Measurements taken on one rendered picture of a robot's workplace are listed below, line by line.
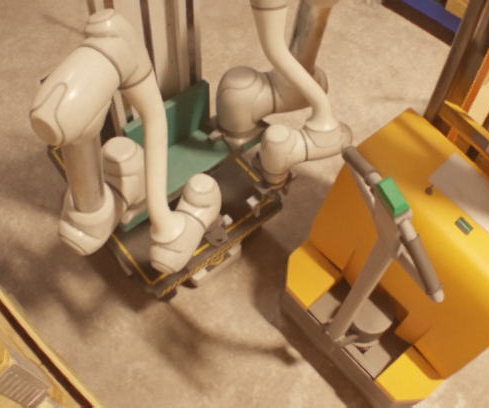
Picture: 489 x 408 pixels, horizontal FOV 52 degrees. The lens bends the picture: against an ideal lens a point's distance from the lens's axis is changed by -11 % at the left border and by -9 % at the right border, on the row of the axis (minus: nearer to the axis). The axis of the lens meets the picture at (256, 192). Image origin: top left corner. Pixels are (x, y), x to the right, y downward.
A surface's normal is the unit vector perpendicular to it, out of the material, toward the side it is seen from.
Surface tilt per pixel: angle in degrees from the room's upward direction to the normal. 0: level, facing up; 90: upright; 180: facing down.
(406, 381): 22
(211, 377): 0
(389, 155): 0
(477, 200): 0
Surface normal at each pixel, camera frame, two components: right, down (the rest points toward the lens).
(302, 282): -0.24, -0.29
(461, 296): -0.72, 0.36
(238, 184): 0.04, -0.53
